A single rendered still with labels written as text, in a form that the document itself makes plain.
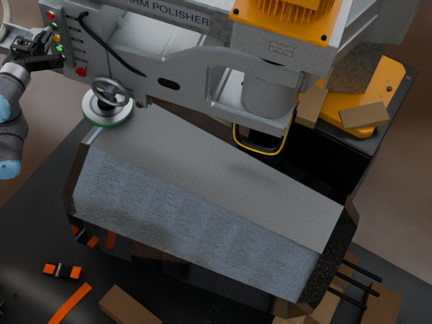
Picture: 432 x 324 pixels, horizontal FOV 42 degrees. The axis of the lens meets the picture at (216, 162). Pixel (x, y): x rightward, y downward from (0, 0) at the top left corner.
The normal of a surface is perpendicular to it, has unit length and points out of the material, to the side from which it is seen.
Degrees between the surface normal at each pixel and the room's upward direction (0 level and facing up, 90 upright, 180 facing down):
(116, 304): 0
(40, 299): 0
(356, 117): 11
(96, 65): 90
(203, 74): 90
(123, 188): 45
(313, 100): 0
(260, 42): 90
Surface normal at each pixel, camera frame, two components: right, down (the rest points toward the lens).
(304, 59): -0.33, 0.80
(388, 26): 0.14, 0.86
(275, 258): -0.26, 0.17
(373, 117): -0.13, -0.48
